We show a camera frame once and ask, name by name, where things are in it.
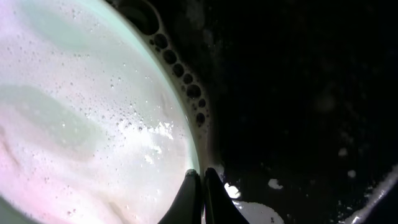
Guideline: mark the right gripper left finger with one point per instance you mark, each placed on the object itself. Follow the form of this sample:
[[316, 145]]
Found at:
[[187, 205]]

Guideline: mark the light green plate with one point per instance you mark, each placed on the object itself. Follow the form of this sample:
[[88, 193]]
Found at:
[[92, 130]]

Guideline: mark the round black tray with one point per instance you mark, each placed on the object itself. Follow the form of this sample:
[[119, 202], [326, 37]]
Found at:
[[303, 97]]

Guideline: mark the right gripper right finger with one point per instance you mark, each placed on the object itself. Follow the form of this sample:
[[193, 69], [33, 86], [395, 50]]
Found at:
[[219, 208]]

